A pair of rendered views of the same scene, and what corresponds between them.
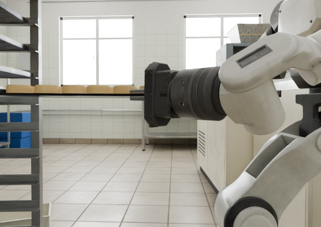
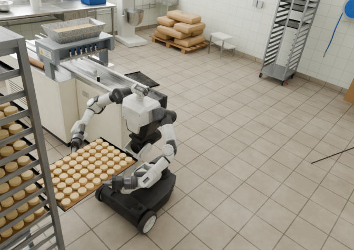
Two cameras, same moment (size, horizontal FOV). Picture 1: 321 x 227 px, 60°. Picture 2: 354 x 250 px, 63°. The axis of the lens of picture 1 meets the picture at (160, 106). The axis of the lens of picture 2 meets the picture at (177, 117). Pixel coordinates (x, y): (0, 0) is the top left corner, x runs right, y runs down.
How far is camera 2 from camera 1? 1.73 m
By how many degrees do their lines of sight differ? 59
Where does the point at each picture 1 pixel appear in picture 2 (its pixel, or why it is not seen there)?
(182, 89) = (128, 186)
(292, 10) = (130, 113)
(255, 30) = (70, 33)
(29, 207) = not seen: hidden behind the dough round
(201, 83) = (134, 185)
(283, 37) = (151, 175)
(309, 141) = (138, 157)
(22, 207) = not seen: hidden behind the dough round
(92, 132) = not seen: outside the picture
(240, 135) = (70, 105)
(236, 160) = (69, 120)
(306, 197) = (120, 144)
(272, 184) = (128, 171)
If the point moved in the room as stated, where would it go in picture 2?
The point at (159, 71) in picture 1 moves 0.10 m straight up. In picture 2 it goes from (117, 180) to (116, 169)
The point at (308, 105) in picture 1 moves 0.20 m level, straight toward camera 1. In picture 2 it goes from (135, 141) to (142, 157)
